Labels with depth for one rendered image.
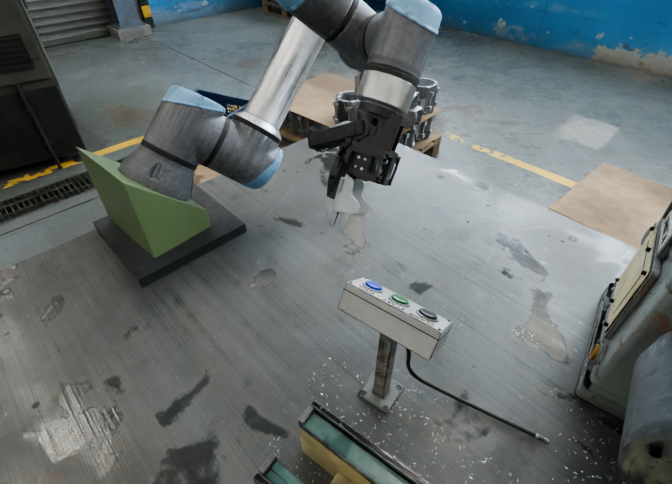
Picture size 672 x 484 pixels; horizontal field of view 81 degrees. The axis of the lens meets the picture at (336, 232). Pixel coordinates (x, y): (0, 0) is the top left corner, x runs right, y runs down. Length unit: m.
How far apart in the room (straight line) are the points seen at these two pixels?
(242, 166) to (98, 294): 0.49
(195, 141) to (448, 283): 0.75
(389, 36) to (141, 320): 0.81
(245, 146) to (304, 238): 0.31
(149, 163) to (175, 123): 0.12
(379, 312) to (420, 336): 0.07
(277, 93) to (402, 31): 0.58
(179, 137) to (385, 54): 0.62
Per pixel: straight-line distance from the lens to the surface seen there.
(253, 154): 1.14
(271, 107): 1.17
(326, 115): 2.95
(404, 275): 1.07
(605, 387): 0.94
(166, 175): 1.10
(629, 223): 2.78
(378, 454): 0.69
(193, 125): 1.11
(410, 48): 0.66
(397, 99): 0.65
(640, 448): 0.67
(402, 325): 0.63
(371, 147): 0.64
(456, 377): 0.92
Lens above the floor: 1.57
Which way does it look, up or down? 41 degrees down
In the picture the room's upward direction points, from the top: straight up
